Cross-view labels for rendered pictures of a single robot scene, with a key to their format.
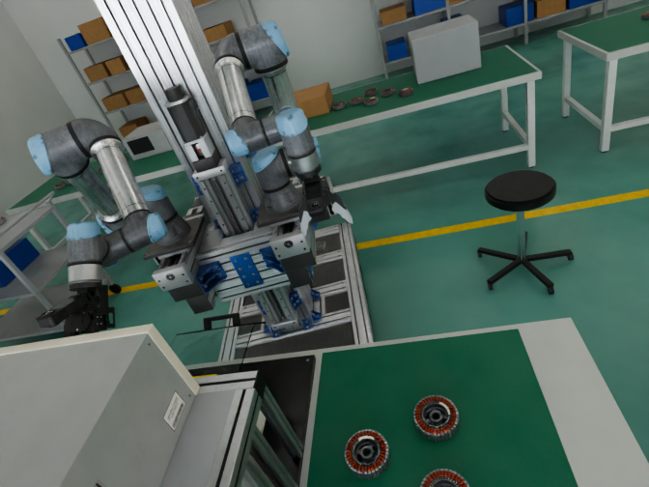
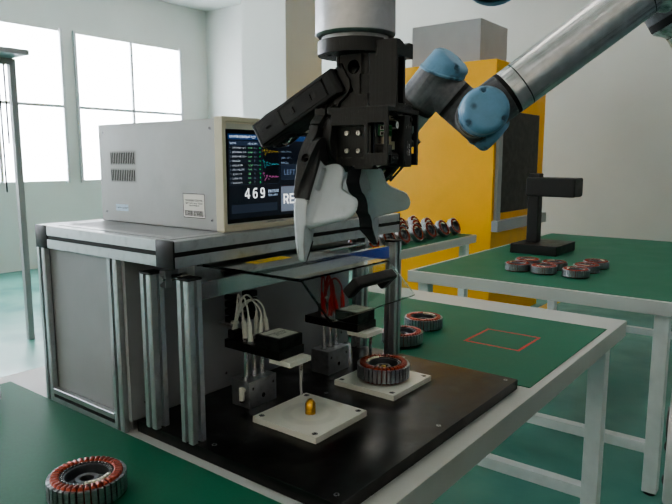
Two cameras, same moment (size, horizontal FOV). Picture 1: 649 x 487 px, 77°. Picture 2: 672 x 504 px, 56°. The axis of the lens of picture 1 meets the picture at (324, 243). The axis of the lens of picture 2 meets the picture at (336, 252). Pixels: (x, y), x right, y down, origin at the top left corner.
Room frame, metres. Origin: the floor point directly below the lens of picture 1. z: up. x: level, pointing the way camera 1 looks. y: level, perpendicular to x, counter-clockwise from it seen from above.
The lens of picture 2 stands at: (1.24, -0.60, 1.24)
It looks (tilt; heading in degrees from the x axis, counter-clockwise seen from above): 8 degrees down; 111
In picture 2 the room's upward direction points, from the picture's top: straight up
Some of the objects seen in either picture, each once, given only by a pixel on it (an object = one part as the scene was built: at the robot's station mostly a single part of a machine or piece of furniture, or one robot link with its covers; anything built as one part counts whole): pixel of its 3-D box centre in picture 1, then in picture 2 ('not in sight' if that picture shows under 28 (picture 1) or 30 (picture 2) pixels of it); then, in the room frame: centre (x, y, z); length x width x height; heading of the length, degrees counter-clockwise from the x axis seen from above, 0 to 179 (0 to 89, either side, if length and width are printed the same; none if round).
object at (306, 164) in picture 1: (303, 160); (357, 20); (1.04, -0.02, 1.37); 0.08 x 0.08 x 0.05
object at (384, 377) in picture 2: not in sight; (383, 368); (0.87, 0.64, 0.80); 0.11 x 0.11 x 0.04
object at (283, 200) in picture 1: (279, 192); not in sight; (1.54, 0.10, 1.09); 0.15 x 0.15 x 0.10
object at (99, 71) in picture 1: (102, 70); not in sight; (7.97, 2.51, 1.39); 0.40 x 0.36 x 0.22; 164
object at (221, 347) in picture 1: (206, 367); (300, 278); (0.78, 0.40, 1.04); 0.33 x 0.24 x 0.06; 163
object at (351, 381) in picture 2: not in sight; (383, 380); (0.87, 0.64, 0.78); 0.15 x 0.15 x 0.01; 73
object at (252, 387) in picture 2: not in sight; (254, 387); (0.66, 0.45, 0.80); 0.07 x 0.05 x 0.06; 73
